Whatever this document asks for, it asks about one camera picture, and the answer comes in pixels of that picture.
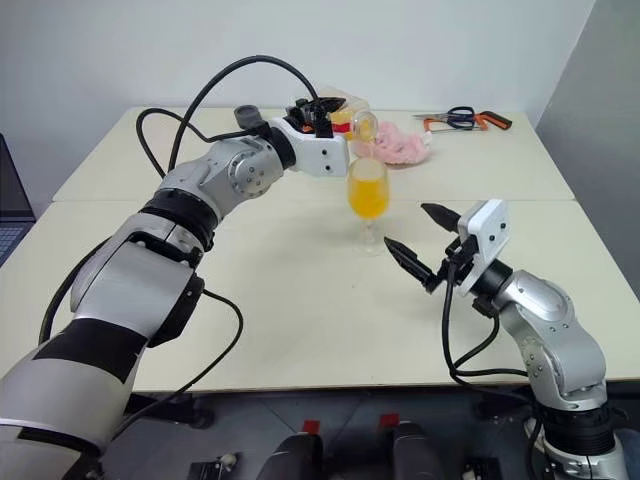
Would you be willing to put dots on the clear wine glass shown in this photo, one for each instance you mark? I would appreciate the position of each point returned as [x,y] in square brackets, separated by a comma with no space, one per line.
[369,195]

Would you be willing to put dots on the orange juice bottle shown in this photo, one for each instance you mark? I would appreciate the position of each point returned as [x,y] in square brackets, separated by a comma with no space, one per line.
[362,125]

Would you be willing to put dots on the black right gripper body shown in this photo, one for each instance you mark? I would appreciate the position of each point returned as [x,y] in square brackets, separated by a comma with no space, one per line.
[457,262]

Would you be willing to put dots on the dark laptop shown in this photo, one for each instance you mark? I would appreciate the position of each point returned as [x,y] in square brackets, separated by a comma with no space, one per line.
[12,200]

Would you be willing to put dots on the black tape roll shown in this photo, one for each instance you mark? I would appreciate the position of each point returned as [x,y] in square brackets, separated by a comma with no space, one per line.
[247,116]

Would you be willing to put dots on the dark rounded shape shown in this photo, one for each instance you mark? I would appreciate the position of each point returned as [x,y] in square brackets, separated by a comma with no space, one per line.
[422,452]
[292,457]

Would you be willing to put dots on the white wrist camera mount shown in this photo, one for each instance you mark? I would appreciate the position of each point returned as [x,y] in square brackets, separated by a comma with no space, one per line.
[487,235]
[320,155]

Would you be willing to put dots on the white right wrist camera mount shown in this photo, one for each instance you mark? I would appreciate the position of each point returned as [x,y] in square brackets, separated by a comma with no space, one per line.
[487,235]

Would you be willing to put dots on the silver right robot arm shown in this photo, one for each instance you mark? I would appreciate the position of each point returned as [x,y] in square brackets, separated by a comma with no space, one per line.
[550,320]

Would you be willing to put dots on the black table leg base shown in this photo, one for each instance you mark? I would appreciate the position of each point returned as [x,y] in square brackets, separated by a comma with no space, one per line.
[170,412]

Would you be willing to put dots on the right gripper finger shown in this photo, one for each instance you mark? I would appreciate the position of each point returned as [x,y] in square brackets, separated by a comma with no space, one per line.
[442,217]
[412,260]

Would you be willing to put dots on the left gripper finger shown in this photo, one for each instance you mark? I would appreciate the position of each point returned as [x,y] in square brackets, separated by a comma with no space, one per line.
[330,104]

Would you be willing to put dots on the pink fluffy cloth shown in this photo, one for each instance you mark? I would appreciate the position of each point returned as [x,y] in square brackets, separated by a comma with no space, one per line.
[405,147]

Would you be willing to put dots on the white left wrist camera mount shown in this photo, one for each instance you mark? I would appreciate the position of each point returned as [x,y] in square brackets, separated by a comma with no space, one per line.
[320,155]

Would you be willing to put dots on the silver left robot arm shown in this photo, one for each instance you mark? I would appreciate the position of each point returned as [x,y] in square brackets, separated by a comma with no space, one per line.
[120,280]

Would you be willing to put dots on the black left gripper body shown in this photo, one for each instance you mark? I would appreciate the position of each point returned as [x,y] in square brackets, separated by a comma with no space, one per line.
[302,115]

